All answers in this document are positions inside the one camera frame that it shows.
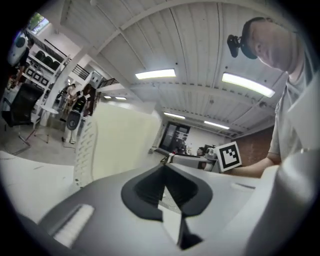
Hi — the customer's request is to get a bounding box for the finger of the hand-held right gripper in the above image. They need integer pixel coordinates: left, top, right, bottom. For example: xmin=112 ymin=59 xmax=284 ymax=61
xmin=159 ymin=152 xmax=208 ymax=171

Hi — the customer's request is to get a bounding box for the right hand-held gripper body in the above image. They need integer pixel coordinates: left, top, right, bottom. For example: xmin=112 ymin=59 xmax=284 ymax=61
xmin=197 ymin=141 xmax=243 ymax=174

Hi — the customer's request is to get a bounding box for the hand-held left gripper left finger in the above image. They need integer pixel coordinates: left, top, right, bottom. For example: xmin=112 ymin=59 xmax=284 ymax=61
xmin=37 ymin=163 xmax=181 ymax=256

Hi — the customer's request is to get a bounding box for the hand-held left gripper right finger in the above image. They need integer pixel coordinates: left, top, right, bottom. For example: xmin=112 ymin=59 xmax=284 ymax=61
xmin=163 ymin=163 xmax=263 ymax=256

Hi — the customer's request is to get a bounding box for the pale yellow cardboard box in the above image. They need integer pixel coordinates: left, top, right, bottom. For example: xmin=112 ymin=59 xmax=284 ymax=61
xmin=91 ymin=101 xmax=163 ymax=181

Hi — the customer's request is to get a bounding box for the person's right forearm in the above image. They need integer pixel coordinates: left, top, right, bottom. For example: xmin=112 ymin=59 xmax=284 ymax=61
xmin=228 ymin=151 xmax=282 ymax=179

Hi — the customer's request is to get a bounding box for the black glass door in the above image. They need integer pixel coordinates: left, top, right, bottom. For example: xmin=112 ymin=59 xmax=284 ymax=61
xmin=159 ymin=121 xmax=191 ymax=151

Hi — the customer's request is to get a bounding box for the long ceiling light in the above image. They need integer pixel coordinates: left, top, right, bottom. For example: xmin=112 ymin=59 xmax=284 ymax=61
xmin=134 ymin=69 xmax=177 ymax=80
xmin=221 ymin=72 xmax=276 ymax=98
xmin=203 ymin=120 xmax=230 ymax=130
xmin=163 ymin=111 xmax=186 ymax=120

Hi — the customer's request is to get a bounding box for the person's grey sweatshirt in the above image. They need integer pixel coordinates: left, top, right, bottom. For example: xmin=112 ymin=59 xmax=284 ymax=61
xmin=268 ymin=47 xmax=320 ymax=163

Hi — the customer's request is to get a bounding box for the white marble table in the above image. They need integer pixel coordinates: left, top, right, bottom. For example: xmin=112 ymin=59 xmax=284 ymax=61
xmin=0 ymin=149 xmax=83 ymax=226

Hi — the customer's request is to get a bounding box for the person's face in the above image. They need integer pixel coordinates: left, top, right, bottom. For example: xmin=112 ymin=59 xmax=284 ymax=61
xmin=246 ymin=16 xmax=305 ymax=76

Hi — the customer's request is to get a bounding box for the round white side table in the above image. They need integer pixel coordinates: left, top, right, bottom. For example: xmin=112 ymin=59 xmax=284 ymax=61
xmin=39 ymin=104 xmax=60 ymax=144

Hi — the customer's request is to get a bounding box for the black cantilever chair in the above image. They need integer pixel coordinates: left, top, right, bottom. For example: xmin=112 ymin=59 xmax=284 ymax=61
xmin=1 ymin=83 xmax=45 ymax=151

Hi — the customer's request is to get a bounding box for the white storage shelf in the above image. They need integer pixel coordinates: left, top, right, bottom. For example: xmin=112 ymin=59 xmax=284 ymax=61
xmin=21 ymin=29 xmax=71 ymax=126

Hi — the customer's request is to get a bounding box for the white oval robot head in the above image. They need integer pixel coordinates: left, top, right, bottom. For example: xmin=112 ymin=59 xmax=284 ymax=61
xmin=6 ymin=34 xmax=29 ymax=66

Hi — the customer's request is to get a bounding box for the black head camera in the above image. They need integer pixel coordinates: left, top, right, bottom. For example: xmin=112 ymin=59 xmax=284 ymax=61
xmin=226 ymin=34 xmax=243 ymax=59

